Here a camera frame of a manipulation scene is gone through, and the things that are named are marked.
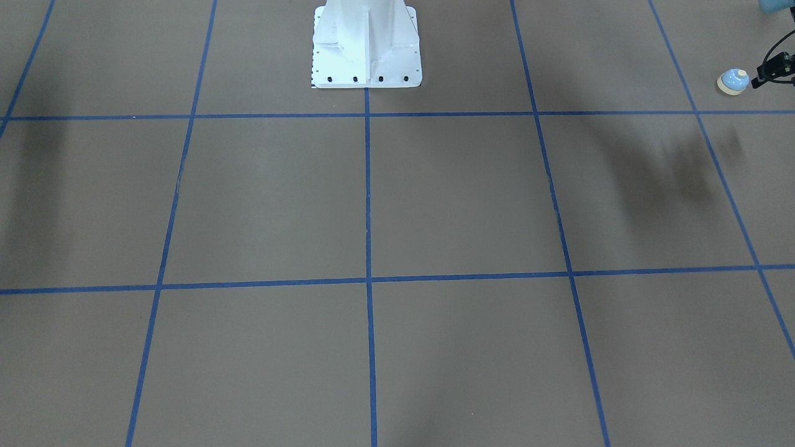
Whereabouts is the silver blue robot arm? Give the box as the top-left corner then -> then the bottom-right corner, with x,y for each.
750,1 -> 794,89

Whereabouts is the light blue call bell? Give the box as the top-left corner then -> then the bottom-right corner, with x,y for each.
716,68 -> 750,96

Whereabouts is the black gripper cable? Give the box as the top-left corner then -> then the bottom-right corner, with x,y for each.
763,30 -> 795,69

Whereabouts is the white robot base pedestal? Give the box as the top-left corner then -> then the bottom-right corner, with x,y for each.
311,1 -> 423,89

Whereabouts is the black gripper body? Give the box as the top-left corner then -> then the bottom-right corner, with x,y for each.
770,53 -> 794,85

